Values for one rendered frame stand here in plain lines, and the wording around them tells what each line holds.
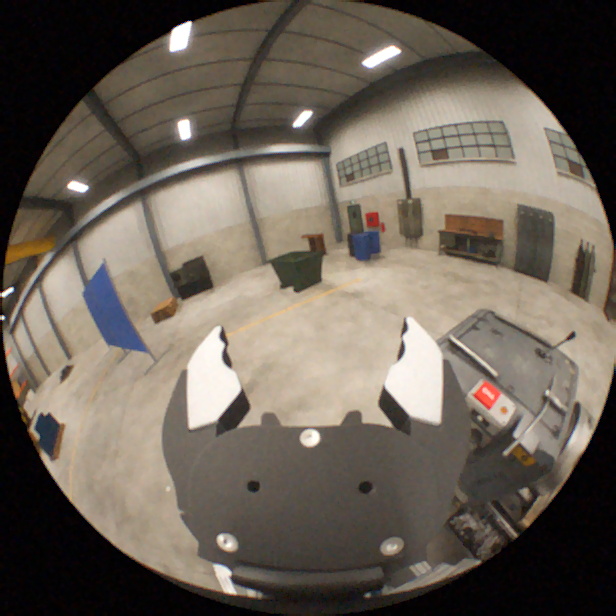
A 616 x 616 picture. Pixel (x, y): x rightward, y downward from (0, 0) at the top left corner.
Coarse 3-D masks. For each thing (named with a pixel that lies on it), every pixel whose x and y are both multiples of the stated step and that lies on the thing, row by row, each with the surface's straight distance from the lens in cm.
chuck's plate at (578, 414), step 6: (576, 402) 91; (576, 408) 89; (582, 408) 85; (576, 414) 86; (582, 414) 82; (576, 420) 82; (582, 420) 81; (570, 426) 83; (576, 426) 78; (570, 432) 81; (576, 432) 78; (570, 438) 77; (576, 438) 78; (564, 444) 79; (570, 444) 77; (564, 450) 76; (558, 456) 76; (564, 456) 77; (558, 462) 77; (540, 480) 81
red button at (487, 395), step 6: (486, 384) 55; (480, 390) 53; (486, 390) 54; (492, 390) 54; (474, 396) 52; (480, 396) 52; (486, 396) 52; (492, 396) 53; (498, 396) 54; (480, 402) 52; (486, 402) 51; (492, 402) 52
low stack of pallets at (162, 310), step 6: (168, 300) 776; (174, 300) 784; (156, 306) 790; (162, 306) 722; (168, 306) 696; (174, 306) 755; (156, 312) 753; (162, 312) 707; (168, 312) 724; (174, 312) 732; (156, 318) 735; (162, 318) 714
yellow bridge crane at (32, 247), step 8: (32, 240) 1256; (40, 240) 1295; (48, 240) 1338; (8, 248) 1152; (16, 248) 1177; (24, 248) 1205; (32, 248) 1238; (40, 248) 1275; (48, 248) 1325; (8, 256) 1137; (16, 256) 1161; (24, 256) 1222
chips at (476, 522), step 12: (480, 504) 123; (456, 516) 119; (468, 516) 122; (480, 516) 124; (492, 516) 130; (456, 528) 122; (468, 528) 123; (480, 528) 126; (492, 528) 135; (468, 540) 125; (480, 540) 130; (492, 540) 137; (504, 540) 147; (480, 552) 137; (492, 552) 143
